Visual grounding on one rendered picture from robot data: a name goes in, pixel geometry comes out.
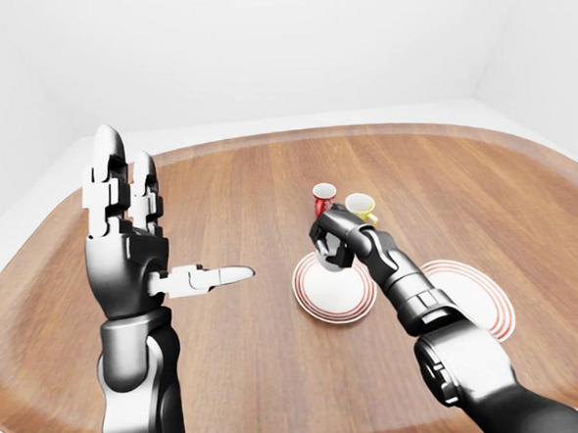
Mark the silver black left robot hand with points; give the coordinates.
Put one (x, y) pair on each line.
(108, 267)

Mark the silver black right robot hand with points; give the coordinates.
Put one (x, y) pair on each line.
(336, 233)

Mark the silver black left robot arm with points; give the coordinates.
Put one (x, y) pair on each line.
(132, 378)

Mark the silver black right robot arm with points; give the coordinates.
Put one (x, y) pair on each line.
(438, 325)

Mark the red mug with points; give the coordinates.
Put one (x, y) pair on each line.
(323, 202)

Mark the yellow mug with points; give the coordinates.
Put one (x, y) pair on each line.
(361, 209)

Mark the white plate with red rings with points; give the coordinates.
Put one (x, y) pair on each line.
(333, 294)
(485, 298)

